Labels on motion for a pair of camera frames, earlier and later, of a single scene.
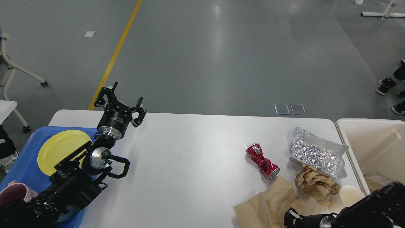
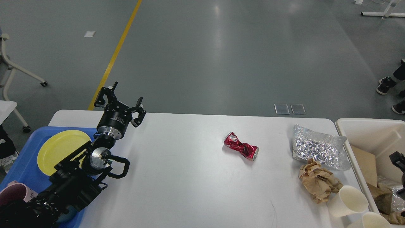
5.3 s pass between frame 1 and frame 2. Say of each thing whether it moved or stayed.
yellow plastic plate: stayed
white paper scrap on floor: stayed
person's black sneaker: stayed
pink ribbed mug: stayed
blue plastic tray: stayed
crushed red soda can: moved
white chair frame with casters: stayed
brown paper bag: moved
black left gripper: stayed
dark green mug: stayed
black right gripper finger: moved
